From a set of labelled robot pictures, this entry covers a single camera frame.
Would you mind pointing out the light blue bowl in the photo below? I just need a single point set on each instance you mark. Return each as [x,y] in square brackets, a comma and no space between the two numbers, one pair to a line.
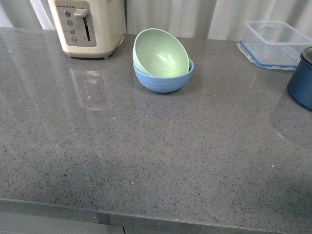
[164,85]

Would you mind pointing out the light green bowl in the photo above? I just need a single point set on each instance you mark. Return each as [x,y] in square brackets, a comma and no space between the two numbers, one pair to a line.
[157,53]

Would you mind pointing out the cream toaster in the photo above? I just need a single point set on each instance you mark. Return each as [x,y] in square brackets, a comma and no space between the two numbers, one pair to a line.
[89,28]

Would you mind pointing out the white curtain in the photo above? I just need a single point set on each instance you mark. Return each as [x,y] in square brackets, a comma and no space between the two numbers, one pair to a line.
[214,19]

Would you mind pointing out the clear plastic food container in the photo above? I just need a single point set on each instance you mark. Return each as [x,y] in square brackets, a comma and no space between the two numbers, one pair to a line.
[273,44]

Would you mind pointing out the dark blue saucepan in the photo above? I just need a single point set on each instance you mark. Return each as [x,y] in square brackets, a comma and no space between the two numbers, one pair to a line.
[300,85]

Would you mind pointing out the white cabinet door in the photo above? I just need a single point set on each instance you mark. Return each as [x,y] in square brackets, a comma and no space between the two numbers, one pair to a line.
[12,223]

